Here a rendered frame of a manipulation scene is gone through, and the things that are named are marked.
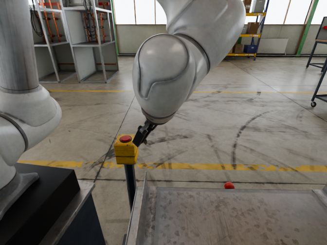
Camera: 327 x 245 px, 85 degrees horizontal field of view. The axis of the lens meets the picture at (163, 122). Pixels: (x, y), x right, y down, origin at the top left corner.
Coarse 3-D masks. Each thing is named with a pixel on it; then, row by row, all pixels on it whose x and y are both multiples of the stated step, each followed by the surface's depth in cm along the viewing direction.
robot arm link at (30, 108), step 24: (0, 0) 43; (24, 0) 47; (0, 24) 45; (24, 24) 48; (0, 48) 48; (24, 48) 51; (0, 72) 51; (24, 72) 53; (0, 96) 53; (24, 96) 55; (48, 96) 62; (24, 120) 56; (48, 120) 63
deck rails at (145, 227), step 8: (144, 184) 50; (144, 192) 50; (152, 192) 55; (320, 192) 55; (144, 200) 50; (152, 200) 53; (320, 200) 53; (144, 208) 50; (152, 208) 51; (144, 216) 48; (152, 216) 48; (144, 224) 47; (152, 224) 47; (136, 232) 38; (144, 232) 45; (152, 232) 45; (136, 240) 38; (144, 240) 43; (152, 240) 43
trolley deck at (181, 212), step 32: (160, 192) 56; (192, 192) 56; (224, 192) 56; (256, 192) 56; (288, 192) 56; (160, 224) 47; (192, 224) 47; (224, 224) 47; (256, 224) 47; (288, 224) 47; (320, 224) 47
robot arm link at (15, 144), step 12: (0, 120) 51; (0, 132) 49; (12, 132) 52; (0, 144) 48; (12, 144) 52; (24, 144) 56; (0, 156) 49; (12, 156) 52; (0, 168) 49; (12, 168) 53; (0, 180) 49
